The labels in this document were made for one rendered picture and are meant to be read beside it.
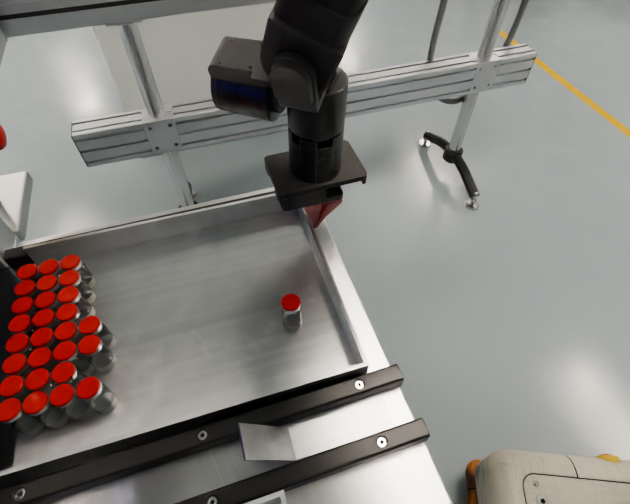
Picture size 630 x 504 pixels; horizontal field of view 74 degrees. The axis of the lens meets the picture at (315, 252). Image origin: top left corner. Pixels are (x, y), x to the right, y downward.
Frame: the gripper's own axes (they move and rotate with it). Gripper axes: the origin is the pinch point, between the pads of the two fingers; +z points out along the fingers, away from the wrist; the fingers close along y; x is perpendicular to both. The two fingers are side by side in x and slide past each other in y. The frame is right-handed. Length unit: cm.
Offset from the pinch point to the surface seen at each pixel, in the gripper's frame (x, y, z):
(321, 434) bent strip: 24.3, 7.4, 2.2
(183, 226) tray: -5.6, 16.1, 1.6
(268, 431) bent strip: 23.1, 12.2, -0.3
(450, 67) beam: -83, -79, 36
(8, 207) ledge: -18.6, 39.0, 3.7
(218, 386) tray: 16.5, 15.9, 2.5
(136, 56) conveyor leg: -86, 21, 19
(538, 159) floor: -79, -142, 90
